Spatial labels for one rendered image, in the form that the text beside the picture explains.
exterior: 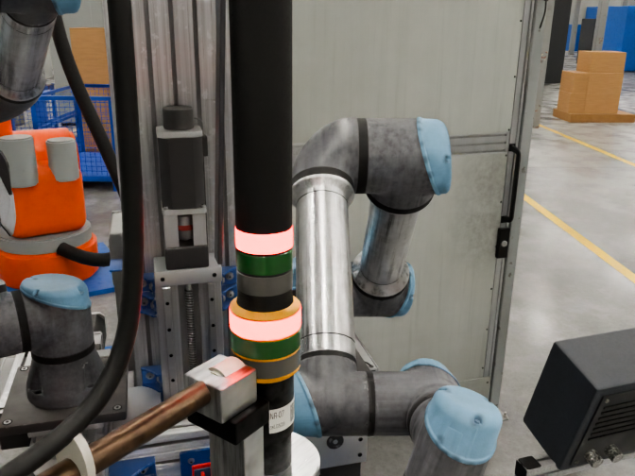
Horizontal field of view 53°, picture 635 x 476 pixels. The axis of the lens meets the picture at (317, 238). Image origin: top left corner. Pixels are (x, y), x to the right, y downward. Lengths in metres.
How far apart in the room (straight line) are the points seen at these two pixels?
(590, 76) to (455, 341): 10.27
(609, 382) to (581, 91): 11.83
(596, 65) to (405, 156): 11.95
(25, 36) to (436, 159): 0.62
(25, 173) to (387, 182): 3.51
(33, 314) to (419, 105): 1.63
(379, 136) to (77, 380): 0.74
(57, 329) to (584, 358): 0.90
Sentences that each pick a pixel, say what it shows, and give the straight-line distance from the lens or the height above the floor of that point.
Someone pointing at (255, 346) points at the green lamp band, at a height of 1.56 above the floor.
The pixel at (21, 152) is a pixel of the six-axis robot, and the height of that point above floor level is 0.95.
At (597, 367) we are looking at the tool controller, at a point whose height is 1.24.
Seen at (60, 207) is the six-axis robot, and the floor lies 0.56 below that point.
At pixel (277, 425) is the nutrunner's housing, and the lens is 0.41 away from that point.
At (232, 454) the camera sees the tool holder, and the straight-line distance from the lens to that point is 0.41.
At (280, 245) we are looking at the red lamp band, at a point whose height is 1.62.
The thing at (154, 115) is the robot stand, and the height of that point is 1.55.
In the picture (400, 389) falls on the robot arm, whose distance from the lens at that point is 0.76.
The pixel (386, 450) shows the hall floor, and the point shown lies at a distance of 2.88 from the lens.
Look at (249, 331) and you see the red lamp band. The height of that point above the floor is 1.56.
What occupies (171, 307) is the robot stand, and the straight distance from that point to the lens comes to 1.35.
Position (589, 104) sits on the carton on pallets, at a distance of 12.89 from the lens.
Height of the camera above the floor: 1.74
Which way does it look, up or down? 19 degrees down
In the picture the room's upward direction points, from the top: 1 degrees clockwise
